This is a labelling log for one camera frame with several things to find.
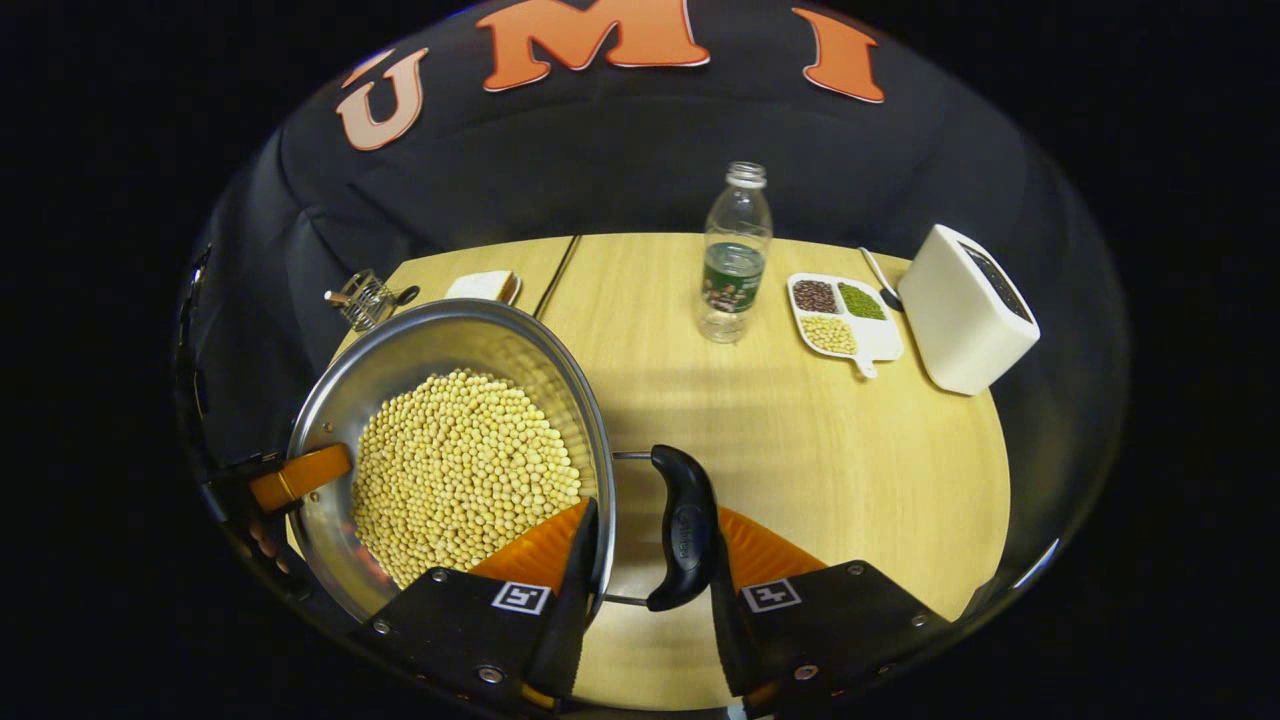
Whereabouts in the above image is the clear plastic bottle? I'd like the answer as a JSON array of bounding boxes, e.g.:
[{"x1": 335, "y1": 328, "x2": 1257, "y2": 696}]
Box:
[{"x1": 697, "y1": 160, "x2": 774, "y2": 346}]

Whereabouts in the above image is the small wire basket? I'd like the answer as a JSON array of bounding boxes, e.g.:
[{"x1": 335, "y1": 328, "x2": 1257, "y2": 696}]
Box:
[{"x1": 323, "y1": 268, "x2": 421, "y2": 333}]

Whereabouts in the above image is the white divided dish of beans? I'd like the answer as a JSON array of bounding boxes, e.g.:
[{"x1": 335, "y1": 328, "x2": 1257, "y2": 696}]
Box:
[{"x1": 786, "y1": 272, "x2": 906, "y2": 381}]

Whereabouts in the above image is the black backdrop cloth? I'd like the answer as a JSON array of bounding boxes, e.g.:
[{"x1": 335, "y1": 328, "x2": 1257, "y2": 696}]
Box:
[{"x1": 175, "y1": 0, "x2": 1131, "y2": 601}]

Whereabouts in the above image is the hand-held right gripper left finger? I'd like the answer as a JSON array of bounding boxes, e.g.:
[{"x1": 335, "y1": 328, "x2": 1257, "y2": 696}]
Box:
[{"x1": 350, "y1": 497, "x2": 601, "y2": 713}]

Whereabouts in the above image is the white plate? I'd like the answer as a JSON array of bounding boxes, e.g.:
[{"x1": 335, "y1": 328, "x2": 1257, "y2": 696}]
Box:
[{"x1": 443, "y1": 270, "x2": 524, "y2": 308}]

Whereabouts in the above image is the pile of yellow soybeans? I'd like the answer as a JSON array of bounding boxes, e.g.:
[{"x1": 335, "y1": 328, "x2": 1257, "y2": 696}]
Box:
[{"x1": 350, "y1": 368, "x2": 583, "y2": 591}]

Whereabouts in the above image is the steel pot with black handle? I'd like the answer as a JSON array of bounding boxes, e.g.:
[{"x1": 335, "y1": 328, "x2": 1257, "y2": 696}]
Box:
[{"x1": 285, "y1": 298, "x2": 721, "y2": 626}]

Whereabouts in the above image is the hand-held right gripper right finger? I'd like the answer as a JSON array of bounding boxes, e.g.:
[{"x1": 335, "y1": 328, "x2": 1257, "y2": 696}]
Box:
[{"x1": 708, "y1": 505, "x2": 951, "y2": 713}]

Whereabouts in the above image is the white toaster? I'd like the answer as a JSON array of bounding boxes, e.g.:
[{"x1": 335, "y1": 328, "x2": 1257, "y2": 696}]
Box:
[{"x1": 897, "y1": 224, "x2": 1041, "y2": 397}]

